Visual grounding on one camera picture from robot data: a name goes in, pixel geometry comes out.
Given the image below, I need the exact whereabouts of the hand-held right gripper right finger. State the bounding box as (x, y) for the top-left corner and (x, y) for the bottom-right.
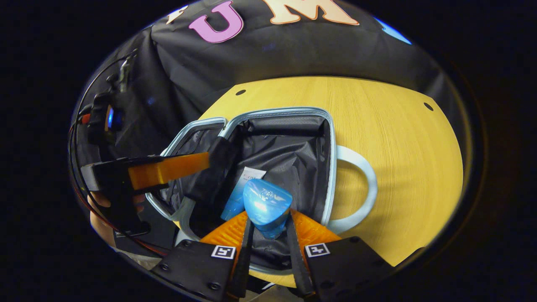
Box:
(286, 208), (396, 302)

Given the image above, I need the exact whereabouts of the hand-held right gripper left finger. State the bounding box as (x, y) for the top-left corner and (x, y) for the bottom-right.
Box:
(150, 211), (255, 302)

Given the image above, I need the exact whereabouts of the green tube with blue cap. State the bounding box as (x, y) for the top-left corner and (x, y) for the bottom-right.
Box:
(242, 178), (293, 240)

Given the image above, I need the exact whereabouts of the blue tube with white end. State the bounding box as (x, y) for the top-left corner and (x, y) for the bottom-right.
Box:
(221, 167), (267, 221)

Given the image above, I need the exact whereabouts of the light blue suitcase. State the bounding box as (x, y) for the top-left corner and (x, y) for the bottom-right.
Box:
(145, 106), (378, 276)

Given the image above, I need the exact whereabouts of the black backdrop cloth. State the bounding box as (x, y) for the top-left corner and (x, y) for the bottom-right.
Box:
(69, 0), (485, 252)

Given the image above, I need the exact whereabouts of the red and black cable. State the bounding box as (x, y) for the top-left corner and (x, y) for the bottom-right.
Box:
(67, 113), (168, 257)

